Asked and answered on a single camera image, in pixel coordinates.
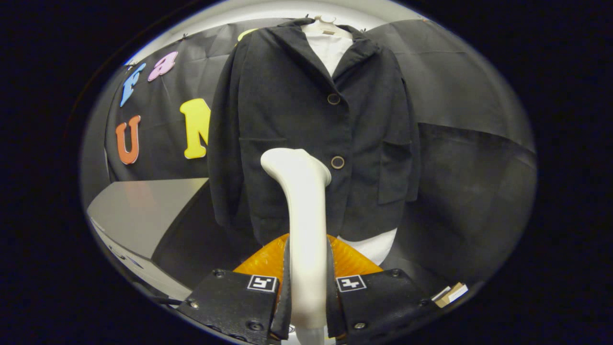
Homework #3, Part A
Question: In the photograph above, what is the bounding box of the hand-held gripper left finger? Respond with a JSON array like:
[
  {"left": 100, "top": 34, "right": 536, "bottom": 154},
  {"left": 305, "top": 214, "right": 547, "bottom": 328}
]
[{"left": 176, "top": 233, "right": 293, "bottom": 345}]

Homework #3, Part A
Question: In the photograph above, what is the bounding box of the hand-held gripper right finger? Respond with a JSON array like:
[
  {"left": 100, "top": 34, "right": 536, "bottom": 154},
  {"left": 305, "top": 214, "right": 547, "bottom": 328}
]
[{"left": 327, "top": 235, "right": 443, "bottom": 345}]

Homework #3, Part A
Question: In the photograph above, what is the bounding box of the white garment steamer head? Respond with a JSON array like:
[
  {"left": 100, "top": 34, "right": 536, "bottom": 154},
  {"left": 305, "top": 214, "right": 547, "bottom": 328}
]
[{"left": 260, "top": 148, "right": 332, "bottom": 331}]

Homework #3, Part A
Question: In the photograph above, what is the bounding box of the black jacket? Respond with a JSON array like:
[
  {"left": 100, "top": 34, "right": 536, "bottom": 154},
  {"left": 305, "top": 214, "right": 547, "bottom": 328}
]
[{"left": 207, "top": 18, "right": 422, "bottom": 246}]

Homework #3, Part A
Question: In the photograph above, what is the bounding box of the grey table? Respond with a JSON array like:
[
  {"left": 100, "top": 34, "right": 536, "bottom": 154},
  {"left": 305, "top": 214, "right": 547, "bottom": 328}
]
[{"left": 87, "top": 177, "right": 211, "bottom": 300}]

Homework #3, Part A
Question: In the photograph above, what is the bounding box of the black backdrop cloth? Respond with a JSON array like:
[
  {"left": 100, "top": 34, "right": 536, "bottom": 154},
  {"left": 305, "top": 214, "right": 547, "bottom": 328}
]
[{"left": 79, "top": 17, "right": 537, "bottom": 288}]

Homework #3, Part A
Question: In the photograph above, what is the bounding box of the cream plastic hanger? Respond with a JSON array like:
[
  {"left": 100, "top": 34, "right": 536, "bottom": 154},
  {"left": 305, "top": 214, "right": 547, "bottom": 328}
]
[{"left": 302, "top": 14, "right": 353, "bottom": 40}]

